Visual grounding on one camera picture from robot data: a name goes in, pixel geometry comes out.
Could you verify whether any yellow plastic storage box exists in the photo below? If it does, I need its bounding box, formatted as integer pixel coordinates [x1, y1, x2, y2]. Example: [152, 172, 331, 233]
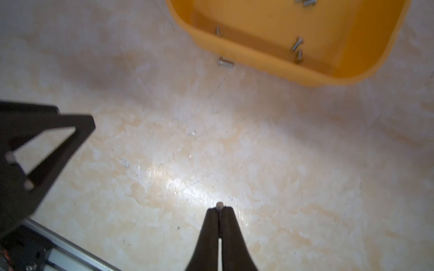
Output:
[166, 1, 410, 86]

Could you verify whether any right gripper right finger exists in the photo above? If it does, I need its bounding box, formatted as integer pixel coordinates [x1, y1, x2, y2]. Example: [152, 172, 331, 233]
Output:
[220, 207, 258, 271]

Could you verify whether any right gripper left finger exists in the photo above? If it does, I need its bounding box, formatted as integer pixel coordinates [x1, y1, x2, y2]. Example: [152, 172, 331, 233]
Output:
[185, 208, 220, 271]

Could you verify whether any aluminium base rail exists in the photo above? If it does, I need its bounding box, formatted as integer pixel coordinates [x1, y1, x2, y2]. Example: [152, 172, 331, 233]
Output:
[1, 219, 118, 271]

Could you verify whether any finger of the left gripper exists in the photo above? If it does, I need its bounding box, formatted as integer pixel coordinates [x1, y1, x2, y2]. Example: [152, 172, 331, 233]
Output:
[1, 114, 96, 234]
[1, 101, 60, 115]

